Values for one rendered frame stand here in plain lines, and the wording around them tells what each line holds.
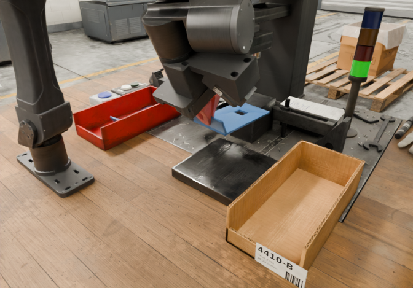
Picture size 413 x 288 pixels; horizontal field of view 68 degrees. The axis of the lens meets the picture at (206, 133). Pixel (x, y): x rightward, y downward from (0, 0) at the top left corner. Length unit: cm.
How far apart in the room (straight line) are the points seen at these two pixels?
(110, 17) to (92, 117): 497
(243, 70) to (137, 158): 41
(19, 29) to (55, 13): 694
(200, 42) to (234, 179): 31
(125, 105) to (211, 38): 57
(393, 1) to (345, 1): 123
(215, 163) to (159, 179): 12
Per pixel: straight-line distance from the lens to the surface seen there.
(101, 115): 85
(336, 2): 1048
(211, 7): 34
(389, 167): 75
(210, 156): 65
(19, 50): 57
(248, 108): 60
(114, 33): 581
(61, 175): 68
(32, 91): 59
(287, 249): 50
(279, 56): 93
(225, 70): 35
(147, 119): 79
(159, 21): 37
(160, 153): 70
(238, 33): 33
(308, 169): 66
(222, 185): 57
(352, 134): 84
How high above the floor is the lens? 128
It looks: 29 degrees down
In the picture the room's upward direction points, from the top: straight up
